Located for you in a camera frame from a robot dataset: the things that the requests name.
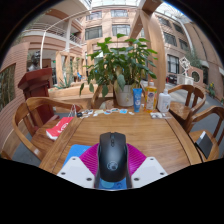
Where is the blue tube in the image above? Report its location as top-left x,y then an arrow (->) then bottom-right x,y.
132,87 -> 143,113

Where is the wooden chair behind plant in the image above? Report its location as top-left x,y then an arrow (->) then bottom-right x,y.
91,84 -> 116,109

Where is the wooden armchair with black notebook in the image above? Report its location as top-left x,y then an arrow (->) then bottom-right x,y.
188,105 -> 224,163

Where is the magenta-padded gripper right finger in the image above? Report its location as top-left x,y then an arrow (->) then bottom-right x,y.
126,143 -> 169,189

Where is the white geometric sculpture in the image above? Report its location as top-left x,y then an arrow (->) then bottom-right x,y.
179,56 -> 194,78

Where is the white pump bottle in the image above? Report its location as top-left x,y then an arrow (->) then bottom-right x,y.
156,88 -> 172,114

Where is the yellow flower plant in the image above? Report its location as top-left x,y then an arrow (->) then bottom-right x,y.
207,83 -> 216,98

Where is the black computer mouse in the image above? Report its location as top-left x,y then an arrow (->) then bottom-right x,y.
96,131 -> 129,184

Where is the dark bust statue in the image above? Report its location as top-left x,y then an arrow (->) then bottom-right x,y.
28,50 -> 42,72

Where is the empty wooden armchair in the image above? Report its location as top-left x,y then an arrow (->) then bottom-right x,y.
167,84 -> 207,133

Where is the green potted plant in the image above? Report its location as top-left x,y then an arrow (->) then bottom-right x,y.
79,33 -> 159,108

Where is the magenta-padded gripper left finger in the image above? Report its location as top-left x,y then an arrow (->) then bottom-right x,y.
56,143 -> 101,190

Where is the black notebook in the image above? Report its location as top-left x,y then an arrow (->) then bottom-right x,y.
194,130 -> 214,159

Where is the red and white bag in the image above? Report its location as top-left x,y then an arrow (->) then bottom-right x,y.
45,116 -> 74,141

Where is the blue cartoon mouse pad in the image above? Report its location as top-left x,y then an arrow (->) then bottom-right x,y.
62,143 -> 128,191

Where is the yellow bottle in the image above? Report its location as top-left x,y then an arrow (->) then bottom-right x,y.
144,79 -> 158,113

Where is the red wooden podium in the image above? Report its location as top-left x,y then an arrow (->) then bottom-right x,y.
17,67 -> 54,126

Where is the wooden armchair with red bag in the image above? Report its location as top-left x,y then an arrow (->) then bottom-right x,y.
12,96 -> 84,162

